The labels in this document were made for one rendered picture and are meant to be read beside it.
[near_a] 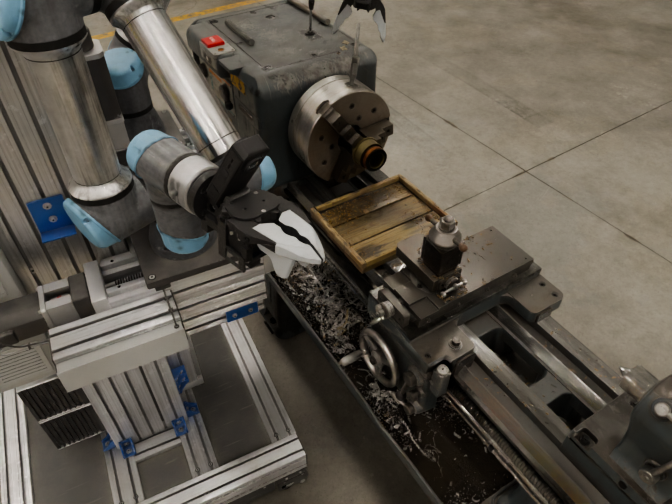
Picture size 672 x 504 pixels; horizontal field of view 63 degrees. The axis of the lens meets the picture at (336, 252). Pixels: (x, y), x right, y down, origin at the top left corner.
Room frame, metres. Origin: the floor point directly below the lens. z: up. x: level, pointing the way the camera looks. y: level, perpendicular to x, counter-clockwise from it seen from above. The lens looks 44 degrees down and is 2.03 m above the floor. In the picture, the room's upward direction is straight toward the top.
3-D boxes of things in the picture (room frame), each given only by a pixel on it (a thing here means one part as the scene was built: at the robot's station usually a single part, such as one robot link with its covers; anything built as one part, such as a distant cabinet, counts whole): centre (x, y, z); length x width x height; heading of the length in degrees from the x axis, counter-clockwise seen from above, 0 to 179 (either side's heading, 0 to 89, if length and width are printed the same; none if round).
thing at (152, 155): (0.67, 0.25, 1.56); 0.11 x 0.08 x 0.09; 48
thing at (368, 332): (0.89, -0.16, 0.75); 0.27 x 0.10 x 0.23; 32
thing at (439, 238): (1.00, -0.27, 1.13); 0.08 x 0.08 x 0.03
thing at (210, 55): (1.79, 0.39, 1.23); 0.13 x 0.08 x 0.05; 32
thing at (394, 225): (1.34, -0.15, 0.89); 0.36 x 0.30 x 0.04; 122
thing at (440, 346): (0.99, -0.36, 0.90); 0.47 x 0.30 x 0.06; 122
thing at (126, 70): (1.40, 0.57, 1.33); 0.13 x 0.12 x 0.14; 10
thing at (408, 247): (1.02, -0.25, 0.99); 0.20 x 0.10 x 0.05; 32
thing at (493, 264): (1.03, -0.32, 0.95); 0.43 x 0.17 x 0.05; 122
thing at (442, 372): (0.77, -0.26, 0.84); 0.04 x 0.04 x 0.10; 32
